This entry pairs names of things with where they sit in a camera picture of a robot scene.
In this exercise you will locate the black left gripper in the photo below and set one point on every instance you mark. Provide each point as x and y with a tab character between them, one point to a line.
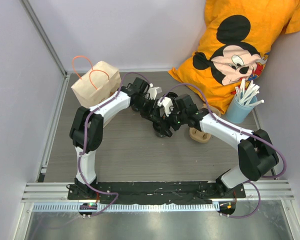
153	115

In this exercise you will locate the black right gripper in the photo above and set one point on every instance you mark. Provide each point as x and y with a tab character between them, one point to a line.
168	121

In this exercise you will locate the translucent single black cup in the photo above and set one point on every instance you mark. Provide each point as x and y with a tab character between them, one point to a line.
159	135

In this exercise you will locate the printed paper takeout bag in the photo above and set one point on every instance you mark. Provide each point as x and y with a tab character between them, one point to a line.
98	84

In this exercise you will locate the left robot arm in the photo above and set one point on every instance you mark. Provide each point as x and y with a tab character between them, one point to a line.
87	130

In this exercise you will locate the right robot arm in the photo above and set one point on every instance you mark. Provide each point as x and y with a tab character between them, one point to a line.
256	155

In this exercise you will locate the black coffee cup far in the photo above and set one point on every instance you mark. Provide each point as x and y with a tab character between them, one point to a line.
171	95

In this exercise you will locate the blue straw holder cup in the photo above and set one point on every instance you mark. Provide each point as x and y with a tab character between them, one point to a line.
236	113

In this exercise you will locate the white wrapped straws bundle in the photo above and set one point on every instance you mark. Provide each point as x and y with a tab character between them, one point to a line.
244	96

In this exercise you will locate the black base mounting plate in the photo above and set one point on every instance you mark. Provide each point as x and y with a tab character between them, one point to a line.
155	192

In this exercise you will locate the orange Mickey Mouse pillow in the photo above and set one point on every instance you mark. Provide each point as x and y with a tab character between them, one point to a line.
235	46

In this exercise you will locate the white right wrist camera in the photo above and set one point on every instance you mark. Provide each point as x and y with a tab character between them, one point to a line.
167	104

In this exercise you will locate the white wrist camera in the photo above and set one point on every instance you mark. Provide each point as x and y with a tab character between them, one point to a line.
153	91
167	104

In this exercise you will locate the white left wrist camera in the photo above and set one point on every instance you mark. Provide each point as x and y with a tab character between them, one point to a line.
153	91

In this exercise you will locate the aluminium corner frame post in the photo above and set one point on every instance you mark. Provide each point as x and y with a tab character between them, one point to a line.
42	34

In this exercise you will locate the white slotted cable duct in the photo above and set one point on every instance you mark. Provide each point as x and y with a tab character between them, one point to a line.
86	207

